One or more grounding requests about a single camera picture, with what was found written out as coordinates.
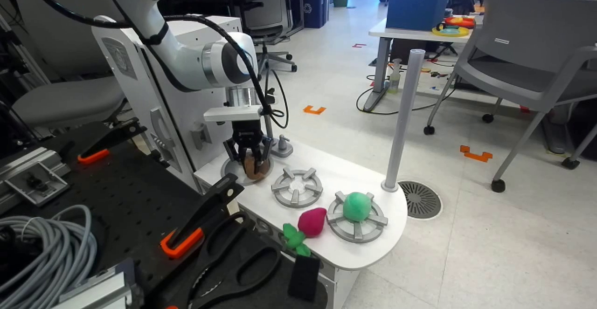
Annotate grey door handle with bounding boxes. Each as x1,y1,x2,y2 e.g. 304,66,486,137
149,108,177,172

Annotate white toy kitchen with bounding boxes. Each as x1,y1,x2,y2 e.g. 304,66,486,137
91,15,409,309

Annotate grey toy kitchen pole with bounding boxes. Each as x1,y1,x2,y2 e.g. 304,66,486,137
381,49,426,193

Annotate black scissors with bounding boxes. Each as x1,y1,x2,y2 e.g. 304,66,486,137
186,211,283,309

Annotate pink plush strawberry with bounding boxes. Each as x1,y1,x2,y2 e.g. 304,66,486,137
282,207,327,257

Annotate grey toy burner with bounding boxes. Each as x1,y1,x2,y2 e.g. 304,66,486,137
326,191,389,244
271,167,324,208

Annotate grey chair on castors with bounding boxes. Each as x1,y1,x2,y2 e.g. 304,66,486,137
423,0,597,193

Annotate yellow toy plate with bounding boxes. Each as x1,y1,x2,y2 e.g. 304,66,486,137
431,25,471,38

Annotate black cable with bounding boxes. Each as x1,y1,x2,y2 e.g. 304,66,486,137
356,72,458,116

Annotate toy kitchen sink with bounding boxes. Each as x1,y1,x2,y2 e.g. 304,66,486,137
221,156,276,187

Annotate blue storage bin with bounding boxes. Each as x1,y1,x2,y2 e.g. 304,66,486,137
382,0,456,31

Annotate black clamp orange handle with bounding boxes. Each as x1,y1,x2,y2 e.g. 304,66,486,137
160,173,245,260
76,117,148,165

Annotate brown round toy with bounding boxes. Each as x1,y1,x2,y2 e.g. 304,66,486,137
243,153,271,180

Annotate grey toy tap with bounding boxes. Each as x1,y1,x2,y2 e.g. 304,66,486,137
271,134,294,158

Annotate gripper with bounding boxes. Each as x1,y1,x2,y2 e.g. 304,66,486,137
223,121,273,163

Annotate floor drain grate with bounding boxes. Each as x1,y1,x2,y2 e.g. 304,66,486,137
398,180,443,220

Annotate spray bottle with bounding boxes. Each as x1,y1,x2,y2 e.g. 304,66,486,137
388,58,403,94

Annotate green ball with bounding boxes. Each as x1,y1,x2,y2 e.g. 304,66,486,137
343,192,373,222

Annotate blue recycling bin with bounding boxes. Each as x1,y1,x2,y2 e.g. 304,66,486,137
302,0,330,29

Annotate black office chair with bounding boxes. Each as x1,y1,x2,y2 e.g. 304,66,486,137
229,0,299,73

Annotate coil of grey cable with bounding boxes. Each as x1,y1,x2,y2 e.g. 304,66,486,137
0,205,98,309

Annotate white table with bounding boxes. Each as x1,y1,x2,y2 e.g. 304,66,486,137
363,14,486,113

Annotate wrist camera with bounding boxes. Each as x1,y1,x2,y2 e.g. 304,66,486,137
204,106,263,123

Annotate aluminium bracket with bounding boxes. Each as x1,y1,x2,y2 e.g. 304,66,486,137
0,147,71,214

